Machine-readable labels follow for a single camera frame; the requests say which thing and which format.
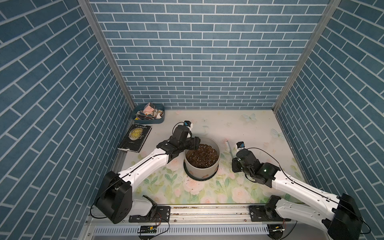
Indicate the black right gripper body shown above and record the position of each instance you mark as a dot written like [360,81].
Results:
[236,165]

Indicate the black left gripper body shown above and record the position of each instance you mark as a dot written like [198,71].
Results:
[191,144]

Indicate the white ceramic pot with soil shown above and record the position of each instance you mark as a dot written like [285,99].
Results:
[202,164]

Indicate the teal toothbrush white bristles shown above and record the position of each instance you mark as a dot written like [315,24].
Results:
[230,149]

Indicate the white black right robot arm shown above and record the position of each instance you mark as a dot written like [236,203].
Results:
[338,216]

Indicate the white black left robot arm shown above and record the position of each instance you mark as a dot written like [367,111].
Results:
[115,196]

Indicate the teal tray with clutter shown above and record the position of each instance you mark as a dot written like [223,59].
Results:
[149,113]

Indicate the black book gold cover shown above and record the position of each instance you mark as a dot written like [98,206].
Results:
[135,138]

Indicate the left green circuit board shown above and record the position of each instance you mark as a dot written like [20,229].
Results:
[151,230]

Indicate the white vent grille strip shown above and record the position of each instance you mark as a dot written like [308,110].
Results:
[179,230]

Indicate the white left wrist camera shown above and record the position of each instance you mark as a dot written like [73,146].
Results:
[189,125]

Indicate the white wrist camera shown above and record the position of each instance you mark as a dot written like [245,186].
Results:
[240,146]
[189,125]

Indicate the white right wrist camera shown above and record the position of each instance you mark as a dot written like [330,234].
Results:
[240,146]

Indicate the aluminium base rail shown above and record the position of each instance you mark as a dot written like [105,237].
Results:
[230,214]

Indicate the aluminium corner post right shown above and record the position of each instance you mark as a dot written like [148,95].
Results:
[318,30]

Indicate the aluminium corner post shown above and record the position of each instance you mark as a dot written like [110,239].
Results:
[95,26]
[318,30]

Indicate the aluminium corner post left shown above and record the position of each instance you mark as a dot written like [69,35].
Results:
[95,26]

